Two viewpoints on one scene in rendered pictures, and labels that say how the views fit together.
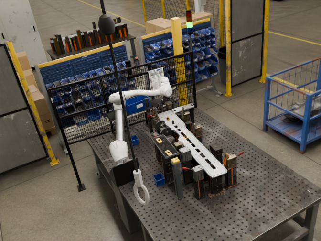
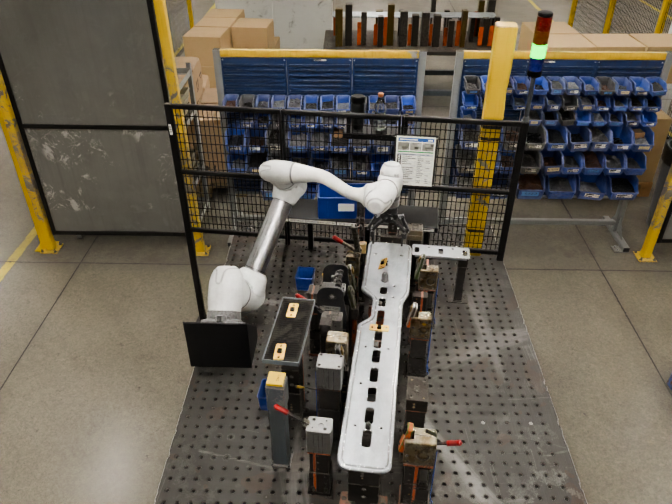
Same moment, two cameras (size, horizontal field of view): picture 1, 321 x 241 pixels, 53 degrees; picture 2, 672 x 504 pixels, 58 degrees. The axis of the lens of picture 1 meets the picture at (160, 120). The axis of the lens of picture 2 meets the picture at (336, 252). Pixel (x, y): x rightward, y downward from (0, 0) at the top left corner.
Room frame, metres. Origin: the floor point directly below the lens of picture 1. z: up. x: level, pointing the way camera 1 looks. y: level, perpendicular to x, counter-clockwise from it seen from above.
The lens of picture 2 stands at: (1.07, -0.94, 2.75)
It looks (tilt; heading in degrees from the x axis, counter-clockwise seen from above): 35 degrees down; 26
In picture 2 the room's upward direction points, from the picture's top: straight up
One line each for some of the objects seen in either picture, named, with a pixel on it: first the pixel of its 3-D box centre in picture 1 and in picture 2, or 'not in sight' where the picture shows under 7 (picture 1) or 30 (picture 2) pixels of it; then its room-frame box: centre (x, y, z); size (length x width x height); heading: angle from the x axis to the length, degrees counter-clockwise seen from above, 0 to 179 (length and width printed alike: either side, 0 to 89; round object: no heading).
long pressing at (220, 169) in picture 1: (187, 138); (380, 332); (2.89, -0.26, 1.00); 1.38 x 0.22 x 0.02; 18
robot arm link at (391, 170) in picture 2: (164, 83); (390, 179); (3.33, -0.11, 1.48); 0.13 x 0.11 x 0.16; 6
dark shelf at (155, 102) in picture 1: (141, 108); (355, 214); (3.70, 0.22, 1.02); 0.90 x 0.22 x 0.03; 108
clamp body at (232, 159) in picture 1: (230, 170); (417, 467); (2.41, -0.61, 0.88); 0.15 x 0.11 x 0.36; 108
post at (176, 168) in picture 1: (177, 179); (279, 422); (2.34, -0.09, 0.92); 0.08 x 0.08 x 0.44; 18
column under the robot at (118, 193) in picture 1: (132, 201); not in sight; (2.75, 0.46, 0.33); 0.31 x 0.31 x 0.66; 24
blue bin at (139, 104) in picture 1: (136, 104); (345, 200); (3.68, 0.27, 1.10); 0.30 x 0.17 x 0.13; 116
